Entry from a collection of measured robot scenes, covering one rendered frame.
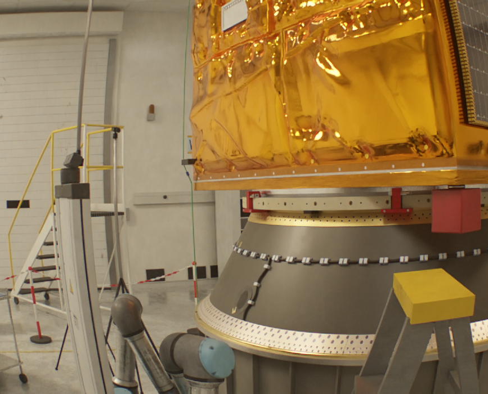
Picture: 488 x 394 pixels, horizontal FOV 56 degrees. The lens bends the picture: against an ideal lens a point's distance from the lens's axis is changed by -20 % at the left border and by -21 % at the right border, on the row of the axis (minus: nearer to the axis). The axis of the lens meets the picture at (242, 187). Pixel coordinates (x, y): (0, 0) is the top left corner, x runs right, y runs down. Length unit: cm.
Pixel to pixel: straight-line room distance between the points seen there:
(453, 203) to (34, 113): 840
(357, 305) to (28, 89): 821
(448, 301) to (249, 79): 174
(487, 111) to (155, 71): 890
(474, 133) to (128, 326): 137
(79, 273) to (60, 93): 816
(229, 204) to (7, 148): 433
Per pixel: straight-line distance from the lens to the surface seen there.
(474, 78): 168
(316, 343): 190
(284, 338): 198
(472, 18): 179
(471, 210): 168
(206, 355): 140
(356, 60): 190
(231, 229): 972
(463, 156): 163
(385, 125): 177
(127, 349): 211
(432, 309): 105
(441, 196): 169
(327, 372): 191
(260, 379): 211
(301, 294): 202
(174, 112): 1022
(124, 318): 195
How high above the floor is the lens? 176
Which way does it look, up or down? level
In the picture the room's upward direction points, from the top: 2 degrees counter-clockwise
